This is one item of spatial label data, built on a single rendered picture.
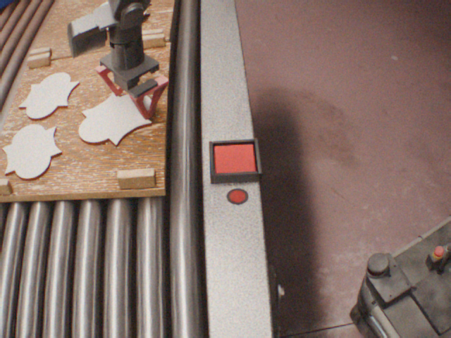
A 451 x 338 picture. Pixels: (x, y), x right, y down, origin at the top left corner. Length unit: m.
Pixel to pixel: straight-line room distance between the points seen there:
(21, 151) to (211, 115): 0.36
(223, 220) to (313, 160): 1.43
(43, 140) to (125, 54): 0.22
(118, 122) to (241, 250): 0.31
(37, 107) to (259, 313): 0.59
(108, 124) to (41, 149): 0.14
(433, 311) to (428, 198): 0.76
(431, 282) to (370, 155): 0.87
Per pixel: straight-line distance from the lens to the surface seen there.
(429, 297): 1.61
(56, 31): 1.37
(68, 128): 1.02
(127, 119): 0.99
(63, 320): 0.79
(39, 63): 1.23
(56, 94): 1.10
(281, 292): 0.88
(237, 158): 0.92
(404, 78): 2.83
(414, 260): 1.70
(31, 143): 1.01
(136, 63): 0.93
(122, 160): 0.93
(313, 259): 1.95
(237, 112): 1.02
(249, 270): 0.80
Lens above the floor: 1.57
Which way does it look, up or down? 45 degrees down
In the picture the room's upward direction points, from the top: 3 degrees counter-clockwise
